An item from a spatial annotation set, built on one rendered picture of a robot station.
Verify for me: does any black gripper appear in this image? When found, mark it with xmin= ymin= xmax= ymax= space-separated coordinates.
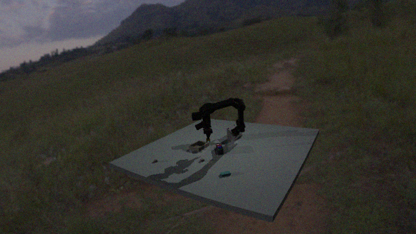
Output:
xmin=203 ymin=119 xmax=213 ymax=139

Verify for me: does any small teal block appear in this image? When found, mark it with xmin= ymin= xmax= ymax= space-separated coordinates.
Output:
xmin=221 ymin=171 xmax=231 ymax=177

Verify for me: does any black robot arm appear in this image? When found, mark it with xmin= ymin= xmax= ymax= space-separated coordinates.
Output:
xmin=192 ymin=97 xmax=245 ymax=136

